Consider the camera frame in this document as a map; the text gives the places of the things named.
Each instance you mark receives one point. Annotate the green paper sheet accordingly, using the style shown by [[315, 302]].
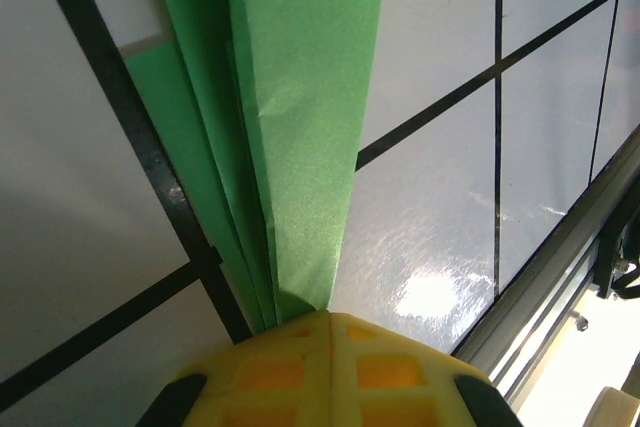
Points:
[[305, 122]]

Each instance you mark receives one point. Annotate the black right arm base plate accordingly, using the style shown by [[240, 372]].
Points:
[[617, 257]]

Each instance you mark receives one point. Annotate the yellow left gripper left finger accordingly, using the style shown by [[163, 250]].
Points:
[[270, 377]]

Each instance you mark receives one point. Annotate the aluminium table edge rail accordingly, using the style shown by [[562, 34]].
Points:
[[540, 277]]

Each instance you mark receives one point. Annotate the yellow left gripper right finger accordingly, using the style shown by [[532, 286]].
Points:
[[395, 377]]

